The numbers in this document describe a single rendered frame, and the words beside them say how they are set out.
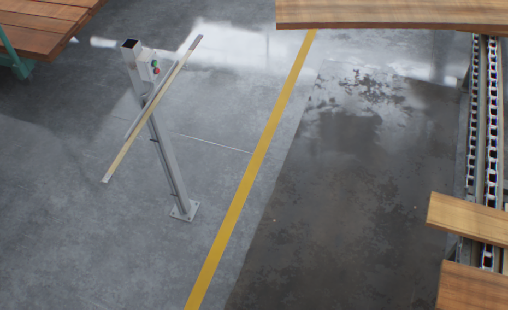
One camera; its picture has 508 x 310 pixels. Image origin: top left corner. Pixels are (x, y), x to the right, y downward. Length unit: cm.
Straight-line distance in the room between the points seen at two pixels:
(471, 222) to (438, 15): 126
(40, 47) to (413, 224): 283
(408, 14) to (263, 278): 167
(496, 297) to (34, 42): 325
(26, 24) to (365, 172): 279
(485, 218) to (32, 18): 340
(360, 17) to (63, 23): 222
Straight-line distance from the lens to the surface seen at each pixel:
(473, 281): 172
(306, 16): 246
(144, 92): 191
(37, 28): 369
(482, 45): 270
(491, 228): 185
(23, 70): 356
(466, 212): 184
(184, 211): 272
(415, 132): 319
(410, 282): 260
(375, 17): 251
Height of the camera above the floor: 235
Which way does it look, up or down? 53 degrees down
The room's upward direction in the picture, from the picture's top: 6 degrees counter-clockwise
